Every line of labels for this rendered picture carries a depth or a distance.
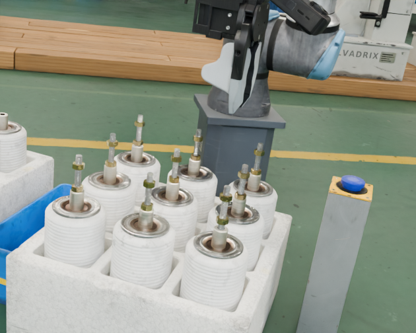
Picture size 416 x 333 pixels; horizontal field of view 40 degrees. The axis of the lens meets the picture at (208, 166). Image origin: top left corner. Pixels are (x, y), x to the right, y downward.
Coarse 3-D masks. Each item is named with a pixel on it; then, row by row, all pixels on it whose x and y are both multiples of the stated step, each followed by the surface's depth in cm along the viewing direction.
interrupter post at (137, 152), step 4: (132, 148) 111; (136, 148) 111; (140, 148) 111; (132, 152) 111; (136, 152) 111; (140, 152) 111; (132, 156) 112; (136, 156) 111; (140, 156) 112; (132, 160) 112; (136, 160) 112; (140, 160) 112
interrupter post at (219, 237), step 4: (216, 228) 85; (216, 232) 84; (220, 232) 84; (224, 232) 84; (216, 236) 85; (220, 236) 84; (224, 236) 85; (212, 240) 86; (216, 240) 85; (220, 240) 85; (224, 240) 85; (212, 244) 86; (216, 244) 85; (220, 244) 85; (224, 244) 85; (216, 248) 85; (220, 248) 85
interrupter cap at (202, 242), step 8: (208, 232) 89; (200, 240) 86; (208, 240) 87; (232, 240) 88; (200, 248) 84; (208, 248) 85; (224, 248) 86; (232, 248) 86; (240, 248) 86; (208, 256) 83; (216, 256) 83; (224, 256) 83; (232, 256) 83
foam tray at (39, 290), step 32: (288, 224) 111; (32, 256) 90; (32, 288) 90; (64, 288) 88; (96, 288) 86; (128, 288) 85; (160, 288) 87; (256, 288) 90; (32, 320) 92; (64, 320) 90; (96, 320) 88; (128, 320) 86; (160, 320) 84; (192, 320) 83; (224, 320) 81; (256, 320) 90
